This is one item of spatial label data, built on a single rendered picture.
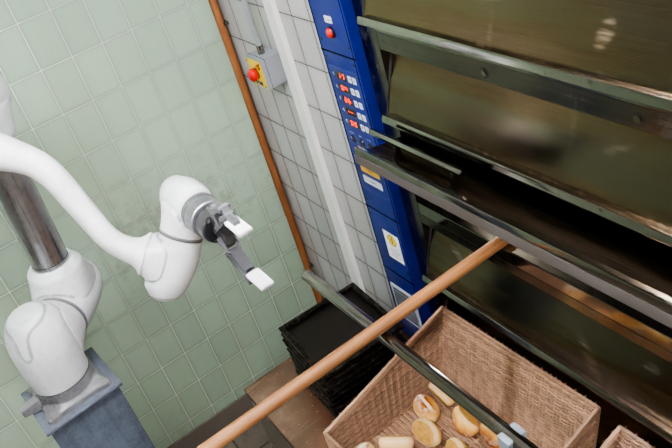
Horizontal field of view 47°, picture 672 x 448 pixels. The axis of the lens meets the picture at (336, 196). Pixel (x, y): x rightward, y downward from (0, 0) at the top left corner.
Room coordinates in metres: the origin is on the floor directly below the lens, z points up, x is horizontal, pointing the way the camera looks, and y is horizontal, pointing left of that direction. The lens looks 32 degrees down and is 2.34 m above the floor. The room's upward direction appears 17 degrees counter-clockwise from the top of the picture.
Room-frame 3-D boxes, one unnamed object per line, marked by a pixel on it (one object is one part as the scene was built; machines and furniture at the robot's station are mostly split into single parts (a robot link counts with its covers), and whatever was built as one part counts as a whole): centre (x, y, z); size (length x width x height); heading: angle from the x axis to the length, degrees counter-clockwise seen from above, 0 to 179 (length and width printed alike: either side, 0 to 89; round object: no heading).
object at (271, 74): (2.22, 0.09, 1.46); 0.10 x 0.07 x 0.10; 25
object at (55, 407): (1.59, 0.86, 1.03); 0.22 x 0.18 x 0.06; 120
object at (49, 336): (1.61, 0.84, 1.17); 0.18 x 0.16 x 0.22; 168
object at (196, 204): (1.44, 0.29, 1.48); 0.09 x 0.06 x 0.09; 115
